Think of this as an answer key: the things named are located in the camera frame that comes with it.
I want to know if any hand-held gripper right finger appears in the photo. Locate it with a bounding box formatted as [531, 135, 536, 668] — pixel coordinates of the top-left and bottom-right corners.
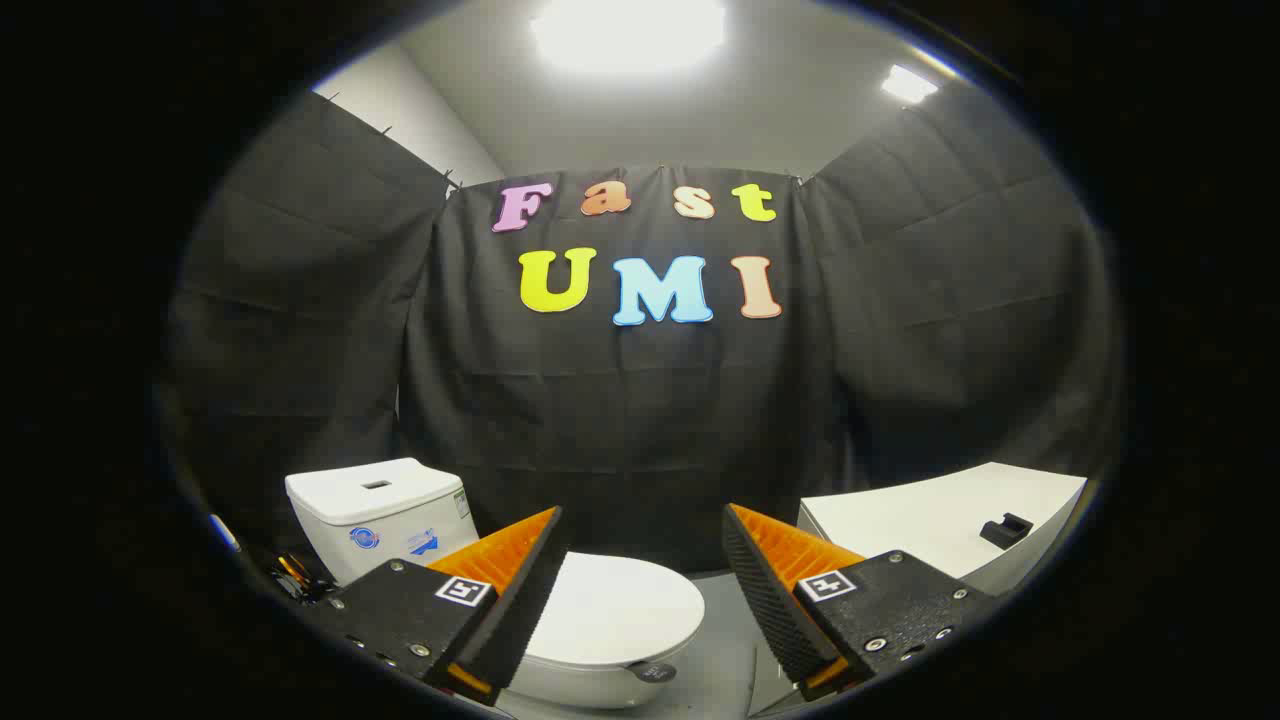
[722, 503, 996, 701]

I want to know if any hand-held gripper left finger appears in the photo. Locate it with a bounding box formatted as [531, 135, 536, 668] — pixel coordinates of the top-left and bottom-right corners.
[300, 505, 569, 706]

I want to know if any white toilet lid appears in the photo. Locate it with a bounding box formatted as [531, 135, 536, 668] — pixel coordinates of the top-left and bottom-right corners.
[520, 552, 706, 669]

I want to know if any white drawer cabinet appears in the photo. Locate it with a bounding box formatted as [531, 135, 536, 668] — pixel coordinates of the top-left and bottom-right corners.
[797, 461, 1088, 598]

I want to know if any black backdrop cloth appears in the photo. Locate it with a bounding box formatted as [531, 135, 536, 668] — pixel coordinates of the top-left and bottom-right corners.
[160, 90, 1126, 576]

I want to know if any small black holder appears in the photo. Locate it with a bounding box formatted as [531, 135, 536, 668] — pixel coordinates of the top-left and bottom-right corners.
[980, 513, 1035, 550]

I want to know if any small ceiling light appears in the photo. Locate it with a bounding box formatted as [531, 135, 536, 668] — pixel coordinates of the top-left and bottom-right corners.
[880, 65, 940, 105]

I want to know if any large ceiling light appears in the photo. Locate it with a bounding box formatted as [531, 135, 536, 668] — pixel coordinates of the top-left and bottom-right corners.
[530, 0, 727, 73]

